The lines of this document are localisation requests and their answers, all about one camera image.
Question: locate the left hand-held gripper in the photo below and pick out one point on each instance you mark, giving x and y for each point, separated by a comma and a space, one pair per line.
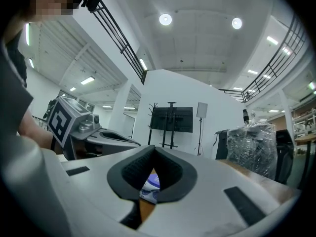
64, 122

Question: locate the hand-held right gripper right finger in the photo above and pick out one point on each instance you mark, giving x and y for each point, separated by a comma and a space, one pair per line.
209, 206

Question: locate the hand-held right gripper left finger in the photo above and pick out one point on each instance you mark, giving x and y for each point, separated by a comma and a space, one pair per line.
98, 189

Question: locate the white wet wipe pack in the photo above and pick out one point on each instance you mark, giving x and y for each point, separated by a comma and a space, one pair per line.
148, 194

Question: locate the person's left forearm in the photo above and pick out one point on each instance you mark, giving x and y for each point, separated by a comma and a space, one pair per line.
34, 130

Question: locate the black television on stand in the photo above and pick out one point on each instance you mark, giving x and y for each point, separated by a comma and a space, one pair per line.
170, 139

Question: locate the black flat screen television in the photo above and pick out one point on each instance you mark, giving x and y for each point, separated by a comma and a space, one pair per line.
172, 120

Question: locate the black metal railing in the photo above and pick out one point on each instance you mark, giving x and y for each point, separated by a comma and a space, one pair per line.
247, 95
144, 76

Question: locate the plastic wrapped pallet stack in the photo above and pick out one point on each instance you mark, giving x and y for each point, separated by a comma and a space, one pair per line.
251, 149

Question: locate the black chair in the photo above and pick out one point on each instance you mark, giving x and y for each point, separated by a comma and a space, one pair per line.
284, 154

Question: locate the light panel on tripod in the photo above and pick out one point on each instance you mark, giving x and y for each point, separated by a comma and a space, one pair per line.
202, 110

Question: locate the person's grey shirt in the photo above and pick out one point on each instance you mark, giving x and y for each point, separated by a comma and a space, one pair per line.
12, 95

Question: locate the round wooden table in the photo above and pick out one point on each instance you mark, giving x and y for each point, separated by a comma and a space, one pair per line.
306, 139

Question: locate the white shelving unit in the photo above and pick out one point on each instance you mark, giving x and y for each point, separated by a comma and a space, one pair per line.
304, 125

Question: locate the round ceiling light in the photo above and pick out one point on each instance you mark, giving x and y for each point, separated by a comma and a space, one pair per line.
237, 23
165, 19

